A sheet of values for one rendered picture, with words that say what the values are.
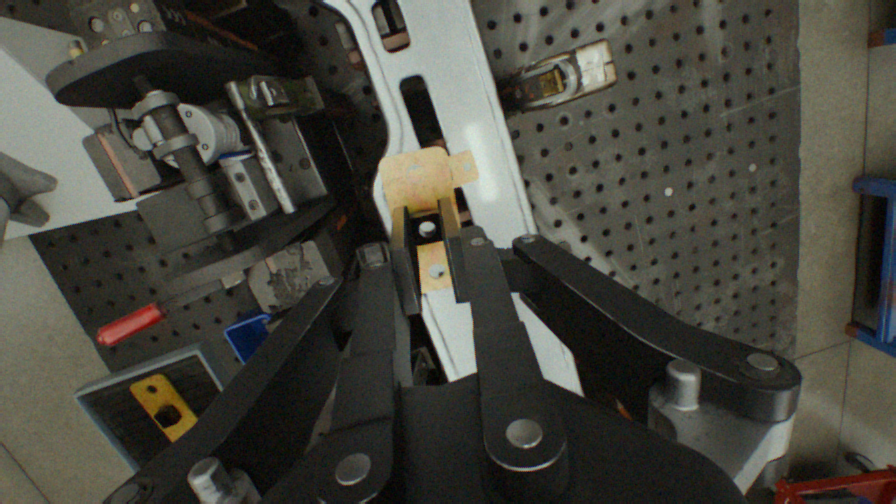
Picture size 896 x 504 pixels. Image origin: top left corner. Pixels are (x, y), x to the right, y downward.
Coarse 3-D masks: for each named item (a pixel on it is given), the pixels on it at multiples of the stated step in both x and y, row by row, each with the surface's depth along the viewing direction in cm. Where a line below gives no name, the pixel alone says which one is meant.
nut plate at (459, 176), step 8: (464, 152) 48; (472, 152) 48; (448, 160) 48; (456, 160) 48; (464, 160) 48; (472, 160) 48; (456, 168) 49; (472, 168) 49; (408, 176) 48; (416, 176) 48; (456, 176) 49; (464, 176) 49; (472, 176) 49; (456, 184) 49
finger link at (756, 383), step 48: (528, 240) 14; (576, 288) 11; (624, 288) 10; (576, 336) 11; (624, 336) 9; (672, 336) 8; (720, 336) 8; (624, 384) 9; (720, 384) 7; (768, 384) 7; (768, 480) 7
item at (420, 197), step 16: (384, 160) 22; (400, 160) 22; (416, 160) 22; (432, 160) 22; (384, 176) 22; (400, 176) 22; (432, 176) 22; (448, 176) 22; (400, 192) 22; (416, 192) 22; (432, 192) 22; (448, 192) 22; (416, 208) 23; (432, 208) 23; (416, 224) 22; (416, 240) 22; (432, 240) 22; (432, 256) 24; (448, 272) 24; (432, 288) 24
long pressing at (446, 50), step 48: (336, 0) 42; (432, 0) 43; (384, 48) 44; (432, 48) 45; (480, 48) 45; (384, 96) 45; (432, 96) 46; (480, 96) 47; (480, 144) 48; (384, 192) 49; (480, 192) 50; (432, 336) 55; (576, 384) 61
